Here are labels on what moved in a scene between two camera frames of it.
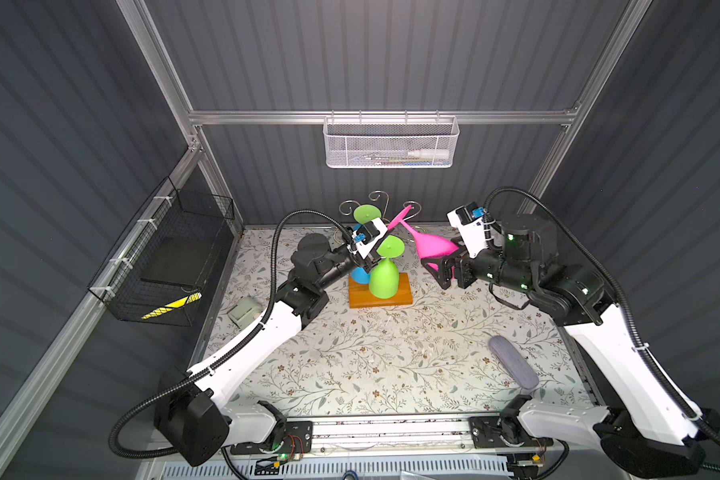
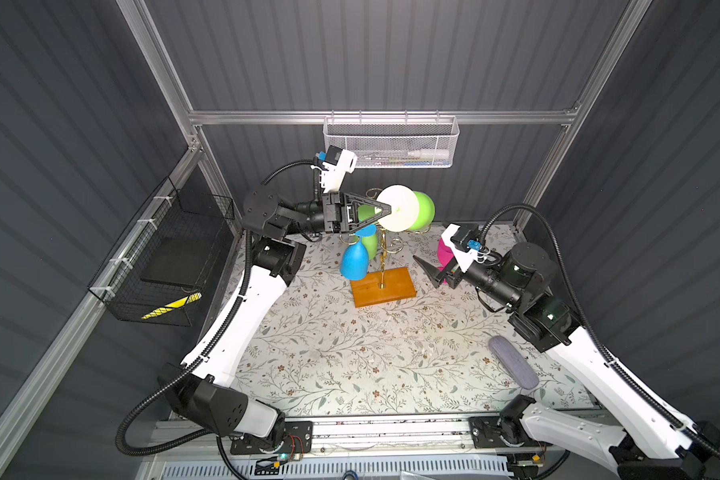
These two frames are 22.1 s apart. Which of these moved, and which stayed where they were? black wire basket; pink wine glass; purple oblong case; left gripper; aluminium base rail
Moved: left gripper; pink wine glass
Stayed: aluminium base rail; purple oblong case; black wire basket
